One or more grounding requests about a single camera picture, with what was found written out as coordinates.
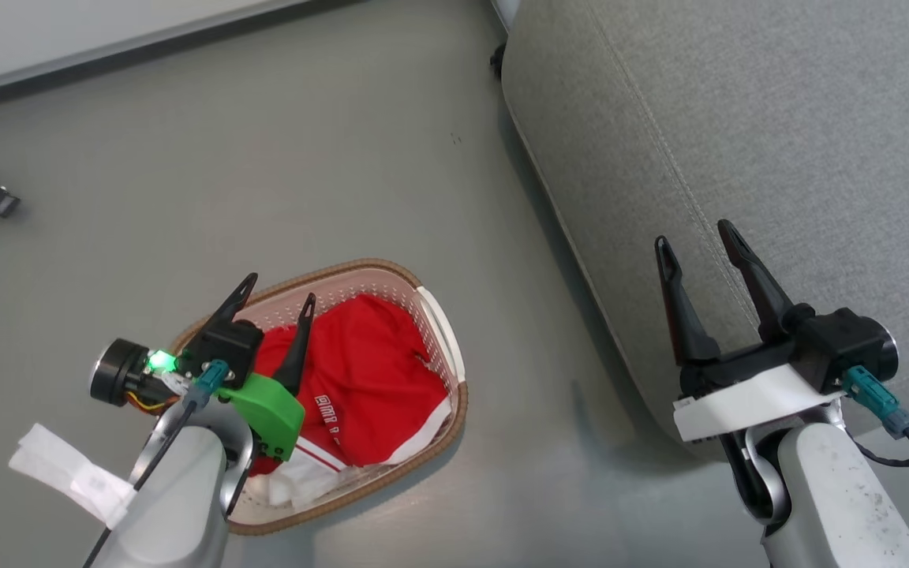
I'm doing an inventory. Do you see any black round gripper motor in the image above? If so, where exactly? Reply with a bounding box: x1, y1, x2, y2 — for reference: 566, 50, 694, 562
90, 339, 179, 408
881, 326, 900, 381

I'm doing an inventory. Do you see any red and white jersey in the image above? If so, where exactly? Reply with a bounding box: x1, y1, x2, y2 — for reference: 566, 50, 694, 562
245, 293, 454, 510

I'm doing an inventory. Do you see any grey fabric sofa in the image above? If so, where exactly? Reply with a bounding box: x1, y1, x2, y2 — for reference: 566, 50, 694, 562
500, 0, 909, 465

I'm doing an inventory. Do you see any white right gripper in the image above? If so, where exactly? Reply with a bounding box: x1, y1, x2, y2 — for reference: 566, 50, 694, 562
654, 219, 842, 443

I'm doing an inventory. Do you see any cream plastic laundry basket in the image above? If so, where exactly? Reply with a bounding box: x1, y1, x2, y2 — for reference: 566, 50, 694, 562
166, 258, 469, 537

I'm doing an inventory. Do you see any white tape strip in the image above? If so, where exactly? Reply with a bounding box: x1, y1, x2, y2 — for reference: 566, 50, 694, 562
9, 424, 137, 529

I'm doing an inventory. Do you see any black round left gripper motor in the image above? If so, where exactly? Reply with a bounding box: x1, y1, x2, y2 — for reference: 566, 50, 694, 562
90, 339, 179, 408

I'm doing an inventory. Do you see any coloured left gripper wire bundle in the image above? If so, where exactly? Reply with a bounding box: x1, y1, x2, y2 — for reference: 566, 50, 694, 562
127, 371, 195, 415

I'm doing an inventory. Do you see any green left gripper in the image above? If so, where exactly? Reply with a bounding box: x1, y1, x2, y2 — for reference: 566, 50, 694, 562
204, 273, 317, 462

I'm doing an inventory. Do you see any thin black loose cable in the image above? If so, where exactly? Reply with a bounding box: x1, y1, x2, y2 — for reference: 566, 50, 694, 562
847, 438, 909, 551

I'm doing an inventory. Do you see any black round right gripper motor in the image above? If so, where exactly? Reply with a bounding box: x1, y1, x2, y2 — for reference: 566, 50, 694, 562
881, 326, 900, 381

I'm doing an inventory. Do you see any right cable with teal connector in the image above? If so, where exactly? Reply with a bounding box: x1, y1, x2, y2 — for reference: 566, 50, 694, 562
843, 364, 909, 518

